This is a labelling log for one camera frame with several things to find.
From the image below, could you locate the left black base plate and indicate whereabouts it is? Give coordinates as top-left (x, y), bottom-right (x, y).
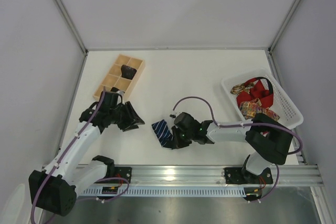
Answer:
top-left (104, 166), bottom-right (132, 182)

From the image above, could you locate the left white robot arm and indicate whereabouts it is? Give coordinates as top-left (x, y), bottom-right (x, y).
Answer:
top-left (28, 88), bottom-right (144, 216)

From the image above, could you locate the white slotted cable duct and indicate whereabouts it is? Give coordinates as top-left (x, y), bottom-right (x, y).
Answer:
top-left (81, 185), bottom-right (246, 197)

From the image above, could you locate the right aluminium frame post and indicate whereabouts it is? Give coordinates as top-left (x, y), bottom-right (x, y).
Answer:
top-left (268, 0), bottom-right (303, 55)

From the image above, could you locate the navy blue striped tie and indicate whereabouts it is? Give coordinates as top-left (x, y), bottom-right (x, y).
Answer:
top-left (151, 120), bottom-right (175, 150)

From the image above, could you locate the white plastic basket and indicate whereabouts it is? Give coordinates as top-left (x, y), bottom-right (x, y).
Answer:
top-left (221, 68), bottom-right (303, 130)

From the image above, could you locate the gold patterned tie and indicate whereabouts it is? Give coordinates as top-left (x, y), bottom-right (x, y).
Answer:
top-left (230, 84), bottom-right (280, 121)

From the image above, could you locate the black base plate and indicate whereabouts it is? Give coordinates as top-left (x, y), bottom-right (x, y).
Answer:
top-left (104, 166), bottom-right (132, 182)
top-left (224, 167), bottom-right (274, 185)

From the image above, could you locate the aluminium mounting rail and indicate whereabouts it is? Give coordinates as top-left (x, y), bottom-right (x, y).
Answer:
top-left (36, 164), bottom-right (325, 186)

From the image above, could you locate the left aluminium frame post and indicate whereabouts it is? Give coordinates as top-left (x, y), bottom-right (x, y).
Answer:
top-left (52, 0), bottom-right (88, 57)

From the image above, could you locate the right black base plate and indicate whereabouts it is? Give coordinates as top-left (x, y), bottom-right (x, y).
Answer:
top-left (224, 167), bottom-right (274, 185)

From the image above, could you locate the rolled black tie lower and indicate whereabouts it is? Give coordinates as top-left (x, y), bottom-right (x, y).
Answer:
top-left (110, 87), bottom-right (124, 94)

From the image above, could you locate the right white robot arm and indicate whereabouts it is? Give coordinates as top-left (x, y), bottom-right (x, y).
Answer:
top-left (171, 112), bottom-right (293, 181)

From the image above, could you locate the red tie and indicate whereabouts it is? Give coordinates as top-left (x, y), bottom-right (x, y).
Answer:
top-left (236, 77), bottom-right (274, 109)

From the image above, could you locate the aluminium frame post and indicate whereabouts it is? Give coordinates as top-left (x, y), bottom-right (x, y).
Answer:
top-left (52, 0), bottom-right (88, 57)
top-left (268, 0), bottom-right (303, 55)

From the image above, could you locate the wooden compartment organizer box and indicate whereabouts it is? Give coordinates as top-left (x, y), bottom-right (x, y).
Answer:
top-left (93, 54), bottom-right (145, 101)

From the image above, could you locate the rolled black tie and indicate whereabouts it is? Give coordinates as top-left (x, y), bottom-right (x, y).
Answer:
top-left (110, 87), bottom-right (124, 94)
top-left (121, 65), bottom-right (137, 80)

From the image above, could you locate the rolled black tie upper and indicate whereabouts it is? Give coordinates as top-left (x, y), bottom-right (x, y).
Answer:
top-left (121, 65), bottom-right (137, 80)

